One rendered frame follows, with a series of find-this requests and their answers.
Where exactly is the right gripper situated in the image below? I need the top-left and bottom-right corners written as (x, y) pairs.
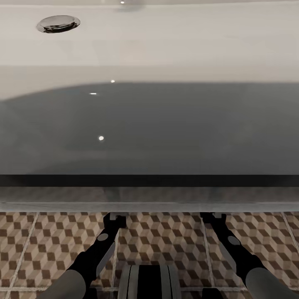
top-left (200, 212), bottom-right (227, 231)

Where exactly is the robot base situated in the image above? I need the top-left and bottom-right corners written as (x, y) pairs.
top-left (83, 287), bottom-right (223, 299)

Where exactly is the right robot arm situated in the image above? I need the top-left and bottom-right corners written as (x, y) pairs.
top-left (200, 212), bottom-right (299, 299)

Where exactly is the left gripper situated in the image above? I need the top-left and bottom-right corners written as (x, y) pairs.
top-left (103, 212), bottom-right (126, 232)

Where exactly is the robot trunk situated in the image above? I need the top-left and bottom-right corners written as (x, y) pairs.
top-left (118, 265), bottom-right (181, 299)

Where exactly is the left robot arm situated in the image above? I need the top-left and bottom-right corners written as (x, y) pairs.
top-left (36, 212), bottom-right (129, 299)

